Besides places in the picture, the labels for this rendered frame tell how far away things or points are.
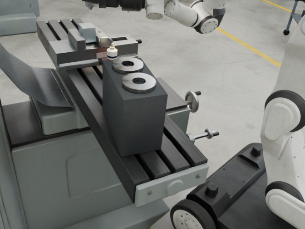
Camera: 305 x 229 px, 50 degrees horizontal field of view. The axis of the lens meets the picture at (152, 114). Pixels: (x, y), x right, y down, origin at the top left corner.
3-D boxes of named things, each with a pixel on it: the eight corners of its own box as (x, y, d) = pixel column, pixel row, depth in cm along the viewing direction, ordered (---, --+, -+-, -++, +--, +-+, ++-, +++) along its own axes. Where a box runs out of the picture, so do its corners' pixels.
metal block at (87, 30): (91, 36, 137) (90, 22, 133) (95, 42, 132) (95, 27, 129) (78, 37, 134) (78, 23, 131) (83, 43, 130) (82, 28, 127)
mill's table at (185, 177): (79, 30, 183) (79, 16, 179) (208, 183, 96) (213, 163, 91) (36, 34, 173) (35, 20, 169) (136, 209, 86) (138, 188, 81)
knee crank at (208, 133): (214, 131, 178) (216, 122, 175) (221, 138, 174) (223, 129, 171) (180, 141, 169) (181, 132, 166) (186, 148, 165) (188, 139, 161)
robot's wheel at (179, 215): (212, 251, 131) (222, 220, 120) (204, 260, 128) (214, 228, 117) (174, 221, 142) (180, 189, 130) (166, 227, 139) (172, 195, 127)
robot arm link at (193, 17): (163, 8, 131) (193, 23, 145) (173, 26, 126) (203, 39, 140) (180, -13, 126) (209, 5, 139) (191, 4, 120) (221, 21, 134)
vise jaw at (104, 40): (101, 34, 142) (101, 25, 140) (112, 46, 133) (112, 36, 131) (88, 36, 140) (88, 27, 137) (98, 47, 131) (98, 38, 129)
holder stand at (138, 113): (137, 107, 111) (141, 52, 99) (161, 149, 94) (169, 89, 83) (102, 112, 107) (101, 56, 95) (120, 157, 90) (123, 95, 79)
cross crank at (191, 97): (190, 103, 182) (194, 85, 176) (203, 115, 174) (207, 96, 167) (166, 109, 176) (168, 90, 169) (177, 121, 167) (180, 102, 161)
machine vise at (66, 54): (125, 45, 152) (125, 22, 146) (139, 58, 142) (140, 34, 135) (48, 55, 137) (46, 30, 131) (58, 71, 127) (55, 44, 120)
